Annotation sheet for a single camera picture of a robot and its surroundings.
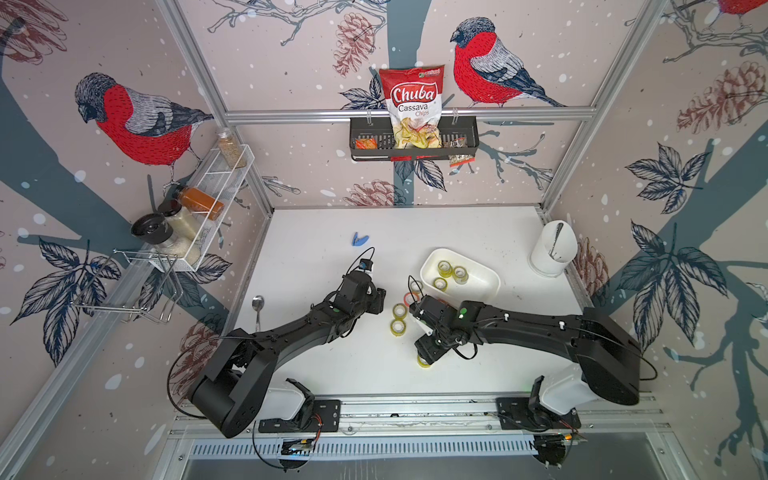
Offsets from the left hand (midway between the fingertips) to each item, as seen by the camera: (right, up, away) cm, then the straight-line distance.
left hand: (382, 285), depth 89 cm
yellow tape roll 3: (+5, -8, +1) cm, 10 cm away
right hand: (+13, -16, -7) cm, 22 cm away
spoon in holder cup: (+56, +9, +9) cm, 58 cm away
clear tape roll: (+26, +2, +9) cm, 27 cm away
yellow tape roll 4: (+5, -13, 0) cm, 14 cm away
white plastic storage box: (+34, -2, +9) cm, 35 cm away
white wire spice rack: (-42, +16, -22) cm, 50 cm away
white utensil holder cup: (+58, +10, +9) cm, 59 cm away
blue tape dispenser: (-10, +12, +21) cm, 26 cm away
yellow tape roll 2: (+19, -1, +9) cm, 21 cm away
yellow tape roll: (+21, +4, +12) cm, 24 cm away
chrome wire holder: (-46, -1, -24) cm, 52 cm away
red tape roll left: (+9, -4, +7) cm, 12 cm away
